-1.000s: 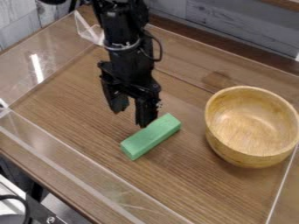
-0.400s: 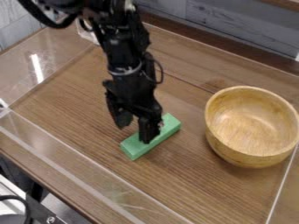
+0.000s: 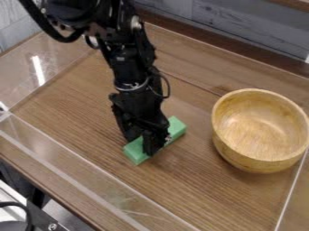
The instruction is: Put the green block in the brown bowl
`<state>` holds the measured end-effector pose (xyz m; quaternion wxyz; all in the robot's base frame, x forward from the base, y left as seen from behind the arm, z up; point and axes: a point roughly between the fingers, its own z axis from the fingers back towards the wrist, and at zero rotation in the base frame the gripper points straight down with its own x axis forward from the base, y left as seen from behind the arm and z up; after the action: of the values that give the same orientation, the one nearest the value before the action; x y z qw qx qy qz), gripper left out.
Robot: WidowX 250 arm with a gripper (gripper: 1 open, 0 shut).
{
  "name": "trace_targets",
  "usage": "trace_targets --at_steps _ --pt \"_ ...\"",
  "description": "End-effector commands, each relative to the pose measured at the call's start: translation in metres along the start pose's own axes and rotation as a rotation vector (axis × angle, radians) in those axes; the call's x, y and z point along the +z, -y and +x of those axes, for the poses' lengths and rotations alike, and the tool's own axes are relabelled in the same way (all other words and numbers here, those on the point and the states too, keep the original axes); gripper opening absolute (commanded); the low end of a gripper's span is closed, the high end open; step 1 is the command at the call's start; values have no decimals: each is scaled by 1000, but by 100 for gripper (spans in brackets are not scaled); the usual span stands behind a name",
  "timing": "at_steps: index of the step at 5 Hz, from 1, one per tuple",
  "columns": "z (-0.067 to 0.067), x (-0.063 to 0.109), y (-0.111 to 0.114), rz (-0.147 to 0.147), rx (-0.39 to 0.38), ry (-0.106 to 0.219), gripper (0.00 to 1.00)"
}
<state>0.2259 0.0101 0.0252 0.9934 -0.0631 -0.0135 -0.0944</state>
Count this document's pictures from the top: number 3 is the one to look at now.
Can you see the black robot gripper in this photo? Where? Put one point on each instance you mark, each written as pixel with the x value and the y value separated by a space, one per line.
pixel 139 117

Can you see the green rectangular block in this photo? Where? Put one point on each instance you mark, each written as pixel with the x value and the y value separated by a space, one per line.
pixel 132 149

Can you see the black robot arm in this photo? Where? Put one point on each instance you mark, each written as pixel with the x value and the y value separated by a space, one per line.
pixel 112 22

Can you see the brown wooden bowl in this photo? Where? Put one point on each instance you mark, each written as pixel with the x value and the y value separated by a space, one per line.
pixel 259 130

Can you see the clear acrylic tray wall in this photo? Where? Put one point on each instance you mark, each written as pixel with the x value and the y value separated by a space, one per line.
pixel 59 137

